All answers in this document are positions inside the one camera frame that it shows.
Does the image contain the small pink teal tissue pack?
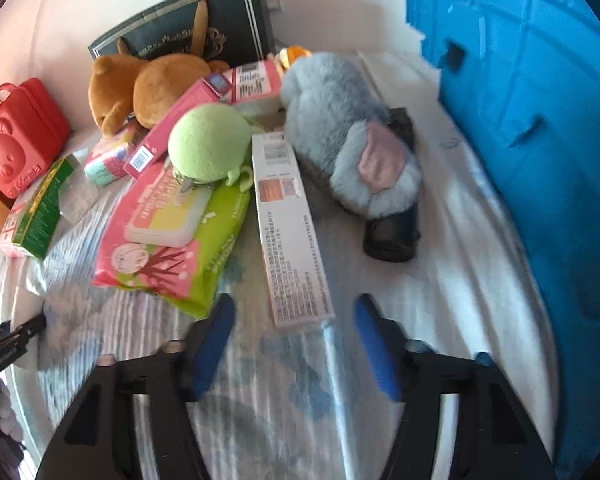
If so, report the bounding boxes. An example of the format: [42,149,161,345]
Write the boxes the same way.
[84,125,141,187]

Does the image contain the green red box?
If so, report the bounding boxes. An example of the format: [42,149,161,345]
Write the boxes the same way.
[0,155,81,261]

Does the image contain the dark green gift bag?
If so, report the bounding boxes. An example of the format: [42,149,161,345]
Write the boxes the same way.
[87,0,276,68]

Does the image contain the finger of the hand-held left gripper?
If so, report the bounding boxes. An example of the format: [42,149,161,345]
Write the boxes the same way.
[0,312,47,377]

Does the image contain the red bear-shaped case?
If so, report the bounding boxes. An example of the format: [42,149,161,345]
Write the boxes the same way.
[0,78,72,201]

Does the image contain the clear plastic packet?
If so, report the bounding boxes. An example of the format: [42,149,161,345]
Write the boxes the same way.
[57,147,106,223]

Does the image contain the grey elephant plush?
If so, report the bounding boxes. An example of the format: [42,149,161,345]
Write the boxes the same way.
[279,51,425,218]

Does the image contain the yellow orange plush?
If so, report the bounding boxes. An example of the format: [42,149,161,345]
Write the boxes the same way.
[269,46,313,71]

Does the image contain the long pink box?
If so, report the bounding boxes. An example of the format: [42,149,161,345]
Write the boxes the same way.
[123,71,231,181]

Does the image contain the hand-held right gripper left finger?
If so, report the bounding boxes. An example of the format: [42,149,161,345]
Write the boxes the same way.
[35,294,237,480]

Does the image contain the black folding umbrella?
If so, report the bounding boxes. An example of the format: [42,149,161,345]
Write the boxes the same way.
[362,107,422,263]

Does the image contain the pink green wet wipes pack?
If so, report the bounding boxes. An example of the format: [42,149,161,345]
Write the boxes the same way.
[92,160,253,320]

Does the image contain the long white box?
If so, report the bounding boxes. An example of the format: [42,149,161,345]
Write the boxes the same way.
[251,131,336,332]

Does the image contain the green round plush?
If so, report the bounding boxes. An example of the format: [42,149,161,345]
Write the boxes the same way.
[167,102,266,195]

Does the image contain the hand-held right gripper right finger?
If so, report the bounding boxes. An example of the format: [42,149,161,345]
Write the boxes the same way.
[355,293,556,480]

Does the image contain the blue plastic storage crate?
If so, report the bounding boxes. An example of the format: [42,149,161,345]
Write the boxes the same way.
[405,0,600,471]

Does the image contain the brown teddy bear plush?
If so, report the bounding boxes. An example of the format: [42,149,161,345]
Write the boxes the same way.
[88,52,231,136]

